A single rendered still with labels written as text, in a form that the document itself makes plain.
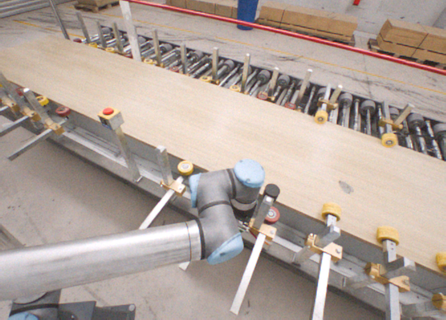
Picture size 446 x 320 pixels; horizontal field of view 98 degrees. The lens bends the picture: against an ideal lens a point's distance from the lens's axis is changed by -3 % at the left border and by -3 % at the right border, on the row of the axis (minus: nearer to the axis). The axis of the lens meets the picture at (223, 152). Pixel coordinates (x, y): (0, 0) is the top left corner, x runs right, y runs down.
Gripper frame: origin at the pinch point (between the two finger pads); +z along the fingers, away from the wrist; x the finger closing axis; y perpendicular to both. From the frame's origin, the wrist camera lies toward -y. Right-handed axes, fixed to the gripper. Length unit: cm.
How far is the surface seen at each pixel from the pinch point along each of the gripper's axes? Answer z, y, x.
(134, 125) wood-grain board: 7, -82, 30
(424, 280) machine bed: 28, 98, 28
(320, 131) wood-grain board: 7, 27, 88
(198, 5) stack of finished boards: 69, -362, 570
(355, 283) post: 17, 59, 6
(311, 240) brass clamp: -0.1, 32.3, 7.3
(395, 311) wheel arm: 1, 65, -4
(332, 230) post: -14.0, 34.1, 6.8
